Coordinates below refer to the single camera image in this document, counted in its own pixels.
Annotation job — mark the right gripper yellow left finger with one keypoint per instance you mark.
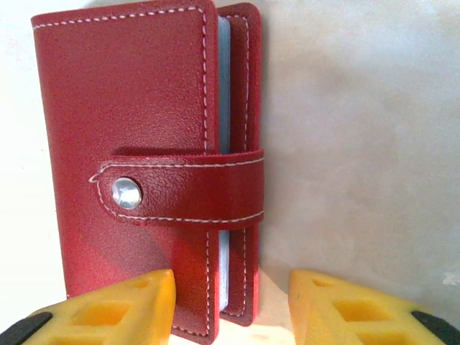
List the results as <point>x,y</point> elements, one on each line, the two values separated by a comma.
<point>118,316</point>

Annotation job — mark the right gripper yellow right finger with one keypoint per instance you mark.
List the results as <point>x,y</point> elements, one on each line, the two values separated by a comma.
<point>359,316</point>

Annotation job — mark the red leather card holder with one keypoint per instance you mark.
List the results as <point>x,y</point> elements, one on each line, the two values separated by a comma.
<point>125,108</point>

